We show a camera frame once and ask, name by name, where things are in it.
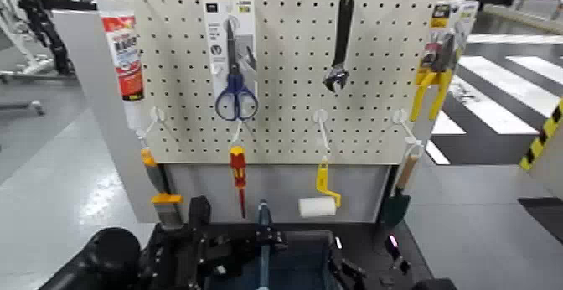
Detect blue handled scissors in package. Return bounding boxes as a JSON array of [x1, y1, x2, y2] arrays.
[[203, 0, 259, 108]]

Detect pliers packaging card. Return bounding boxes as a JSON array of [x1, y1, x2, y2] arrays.
[[428, 0, 480, 70]]

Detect white sealant tube red label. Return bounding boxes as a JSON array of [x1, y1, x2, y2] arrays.
[[97, 0, 148, 141]]

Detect yellow handled pliers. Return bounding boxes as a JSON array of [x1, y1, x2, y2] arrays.
[[410, 32, 457, 124]]

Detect grey stand back panel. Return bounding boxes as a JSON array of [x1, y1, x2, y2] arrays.
[[167, 163, 392, 224]]

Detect cream perforated pegboard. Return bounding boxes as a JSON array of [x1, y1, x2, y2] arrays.
[[132, 0, 461, 166]]

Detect white paint roller yellow handle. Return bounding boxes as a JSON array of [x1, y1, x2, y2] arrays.
[[298, 159, 343, 219]]

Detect yellow black hazard tape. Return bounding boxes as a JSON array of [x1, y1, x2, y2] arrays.
[[519, 100, 563, 172]]

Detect grey tool yellow fittings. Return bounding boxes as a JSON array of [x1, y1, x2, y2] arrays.
[[140, 148, 184, 231]]

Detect white pegboard hook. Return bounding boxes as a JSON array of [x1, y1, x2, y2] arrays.
[[392, 108, 426, 148], [147, 106, 168, 137], [312, 108, 332, 152]]

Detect black adjustable wrench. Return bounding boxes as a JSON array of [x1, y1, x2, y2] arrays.
[[323, 0, 355, 94]]

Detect green trowel wooden handle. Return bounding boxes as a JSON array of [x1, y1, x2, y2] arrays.
[[380, 153, 420, 230]]

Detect black cable drag chain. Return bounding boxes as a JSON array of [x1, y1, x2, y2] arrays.
[[10, 0, 97, 77]]

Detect grey side panel board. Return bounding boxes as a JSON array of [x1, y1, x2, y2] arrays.
[[52, 8, 162, 225]]

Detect black floor mat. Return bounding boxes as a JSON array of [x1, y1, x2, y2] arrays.
[[519, 196, 563, 246]]

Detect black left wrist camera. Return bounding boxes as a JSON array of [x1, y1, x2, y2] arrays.
[[188, 194, 213, 240]]

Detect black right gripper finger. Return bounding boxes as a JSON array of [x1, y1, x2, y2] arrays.
[[385, 233, 413, 276], [327, 234, 369, 290]]

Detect white cable tie loop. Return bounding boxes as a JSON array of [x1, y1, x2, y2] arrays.
[[232, 120, 245, 148], [404, 137, 426, 158], [318, 139, 332, 163]]

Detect red yellow screwdriver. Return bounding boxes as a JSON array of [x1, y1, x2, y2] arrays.
[[228, 145, 248, 220]]

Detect teal plastic crate with handle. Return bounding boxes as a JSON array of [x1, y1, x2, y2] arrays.
[[206, 199, 341, 290]]

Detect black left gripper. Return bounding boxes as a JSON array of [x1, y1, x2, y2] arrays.
[[140, 223, 289, 290]]

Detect white metal frame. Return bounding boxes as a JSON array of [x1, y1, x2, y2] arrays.
[[0, 0, 57, 84]]

